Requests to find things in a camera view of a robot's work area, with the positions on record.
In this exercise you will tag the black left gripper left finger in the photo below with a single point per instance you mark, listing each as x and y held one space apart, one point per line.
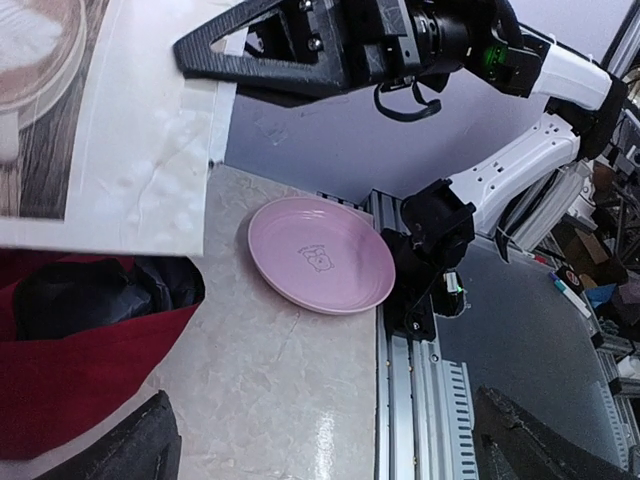
145 445

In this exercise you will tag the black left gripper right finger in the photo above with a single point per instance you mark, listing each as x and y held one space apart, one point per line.
511 443

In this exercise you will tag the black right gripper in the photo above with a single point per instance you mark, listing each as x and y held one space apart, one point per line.
335 46

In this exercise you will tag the red student backpack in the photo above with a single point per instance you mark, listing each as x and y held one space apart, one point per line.
79 336

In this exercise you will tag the coffee cover notebook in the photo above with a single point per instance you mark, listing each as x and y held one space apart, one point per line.
105 145

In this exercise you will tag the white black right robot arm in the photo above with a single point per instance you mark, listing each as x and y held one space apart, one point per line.
486 39

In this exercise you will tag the pink plate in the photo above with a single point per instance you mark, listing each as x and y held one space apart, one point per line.
321 255

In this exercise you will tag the aluminium front rail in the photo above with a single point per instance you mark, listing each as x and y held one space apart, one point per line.
424 412

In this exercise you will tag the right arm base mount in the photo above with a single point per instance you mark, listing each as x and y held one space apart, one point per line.
410 314

